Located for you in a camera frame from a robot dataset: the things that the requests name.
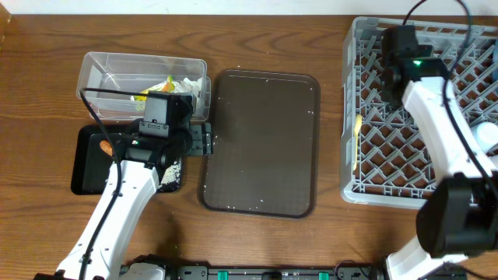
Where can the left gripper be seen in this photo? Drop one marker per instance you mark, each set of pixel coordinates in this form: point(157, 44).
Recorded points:
point(201, 141)

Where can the white tissue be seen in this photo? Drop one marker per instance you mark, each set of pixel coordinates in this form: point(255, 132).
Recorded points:
point(190, 86)

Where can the yellow green snack wrapper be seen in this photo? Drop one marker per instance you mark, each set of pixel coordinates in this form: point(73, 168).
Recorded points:
point(166, 86)

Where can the orange carrot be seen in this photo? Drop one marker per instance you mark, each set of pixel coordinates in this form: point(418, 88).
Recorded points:
point(106, 147)

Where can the yellow plastic spoon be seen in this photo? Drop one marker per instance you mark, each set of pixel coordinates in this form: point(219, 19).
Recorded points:
point(356, 131)

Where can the light blue cup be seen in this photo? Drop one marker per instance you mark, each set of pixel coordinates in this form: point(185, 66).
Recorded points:
point(485, 135)

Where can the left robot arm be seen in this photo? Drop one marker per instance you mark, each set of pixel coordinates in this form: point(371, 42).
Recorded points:
point(132, 181)

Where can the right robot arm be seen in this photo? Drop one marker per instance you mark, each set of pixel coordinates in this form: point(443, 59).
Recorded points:
point(459, 220)

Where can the grey dishwasher rack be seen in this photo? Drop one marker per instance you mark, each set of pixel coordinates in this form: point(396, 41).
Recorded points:
point(394, 168)

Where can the spilled white rice pile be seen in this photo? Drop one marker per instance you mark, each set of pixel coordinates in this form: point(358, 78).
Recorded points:
point(171, 180)

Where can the brown serving tray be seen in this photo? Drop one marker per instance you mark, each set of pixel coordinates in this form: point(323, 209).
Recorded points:
point(265, 136)

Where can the clear plastic bin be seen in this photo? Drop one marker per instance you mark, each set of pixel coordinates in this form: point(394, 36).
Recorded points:
point(113, 78)

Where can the black tray bin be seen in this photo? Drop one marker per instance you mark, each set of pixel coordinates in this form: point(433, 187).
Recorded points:
point(91, 166)

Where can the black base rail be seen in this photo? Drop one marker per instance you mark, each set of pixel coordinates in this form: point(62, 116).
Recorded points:
point(204, 273)

